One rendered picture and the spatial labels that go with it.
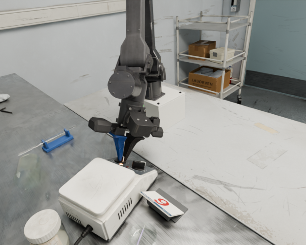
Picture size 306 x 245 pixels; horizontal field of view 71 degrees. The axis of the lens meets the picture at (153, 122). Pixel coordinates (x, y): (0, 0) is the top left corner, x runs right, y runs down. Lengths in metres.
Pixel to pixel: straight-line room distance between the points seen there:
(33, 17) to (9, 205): 1.37
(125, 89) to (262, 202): 0.39
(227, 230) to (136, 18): 0.50
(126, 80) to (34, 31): 1.45
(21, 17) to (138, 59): 1.33
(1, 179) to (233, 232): 0.62
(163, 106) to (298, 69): 2.66
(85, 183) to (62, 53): 1.53
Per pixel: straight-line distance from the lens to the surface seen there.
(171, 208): 0.50
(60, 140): 0.80
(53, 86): 1.94
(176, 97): 0.74
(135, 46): 0.53
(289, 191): 0.61
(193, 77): 2.72
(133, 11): 0.56
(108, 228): 0.46
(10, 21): 1.76
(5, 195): 0.70
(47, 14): 1.83
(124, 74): 0.45
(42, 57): 1.87
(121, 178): 0.47
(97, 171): 0.50
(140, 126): 0.46
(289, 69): 3.25
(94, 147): 0.73
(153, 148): 0.68
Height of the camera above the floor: 1.32
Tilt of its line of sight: 32 degrees down
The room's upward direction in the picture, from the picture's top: 5 degrees counter-clockwise
